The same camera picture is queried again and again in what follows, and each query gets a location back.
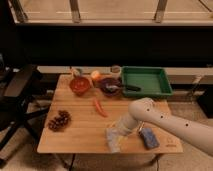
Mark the small brown can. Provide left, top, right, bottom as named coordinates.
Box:
left=110, top=65, right=121, bottom=78

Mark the wooden folding table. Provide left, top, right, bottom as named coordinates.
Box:
left=37, top=74, right=183, bottom=154

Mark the brown grape bunch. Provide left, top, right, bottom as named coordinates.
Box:
left=48, top=110, right=71, bottom=132

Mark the metal fork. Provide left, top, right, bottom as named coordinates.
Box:
left=137, top=122, right=145, bottom=133

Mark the green plastic tray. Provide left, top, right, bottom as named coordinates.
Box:
left=121, top=66, right=173, bottom=98

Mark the blue sponge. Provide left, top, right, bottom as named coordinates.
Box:
left=139, top=128, right=159, bottom=149

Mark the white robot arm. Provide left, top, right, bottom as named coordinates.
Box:
left=114, top=98, right=213, bottom=157

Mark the black handled spoon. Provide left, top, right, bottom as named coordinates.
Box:
left=105, top=84, right=141, bottom=92

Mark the orange carrot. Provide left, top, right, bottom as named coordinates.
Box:
left=93, top=98, right=108, bottom=117

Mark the grey blue towel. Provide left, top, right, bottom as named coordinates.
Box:
left=106, top=127, right=131, bottom=153

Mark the red bowl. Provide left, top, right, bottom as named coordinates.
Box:
left=69, top=77, right=91, bottom=96

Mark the dark purple bowl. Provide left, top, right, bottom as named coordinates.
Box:
left=98, top=77, right=121, bottom=97

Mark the black office chair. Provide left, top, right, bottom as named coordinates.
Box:
left=0, top=54, right=51, bottom=166

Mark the orange fruit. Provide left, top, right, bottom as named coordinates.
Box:
left=91, top=70, right=101, bottom=81

